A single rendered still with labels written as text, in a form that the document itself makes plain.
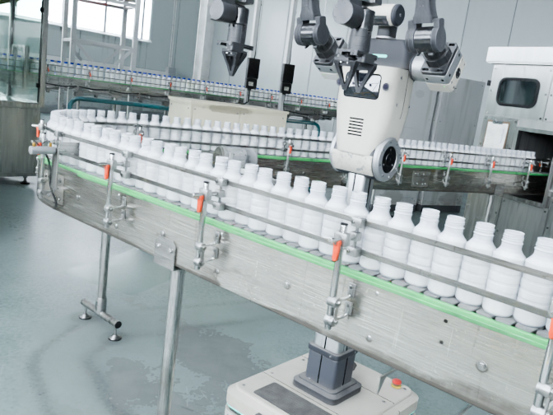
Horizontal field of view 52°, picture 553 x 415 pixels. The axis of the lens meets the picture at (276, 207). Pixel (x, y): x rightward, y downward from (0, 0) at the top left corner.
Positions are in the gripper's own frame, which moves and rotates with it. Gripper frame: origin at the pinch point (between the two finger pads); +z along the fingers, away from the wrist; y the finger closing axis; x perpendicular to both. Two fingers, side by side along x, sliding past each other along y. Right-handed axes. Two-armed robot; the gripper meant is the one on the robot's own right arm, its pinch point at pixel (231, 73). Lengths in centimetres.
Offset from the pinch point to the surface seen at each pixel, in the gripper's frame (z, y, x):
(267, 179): 26.5, 15.2, 34.4
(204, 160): 25.8, 15.9, 9.9
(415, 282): 39, 17, 81
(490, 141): 16, -377, -58
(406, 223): 27, 16, 76
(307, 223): 34, 17, 51
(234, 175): 27.8, 15.9, 22.6
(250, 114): 27, -292, -270
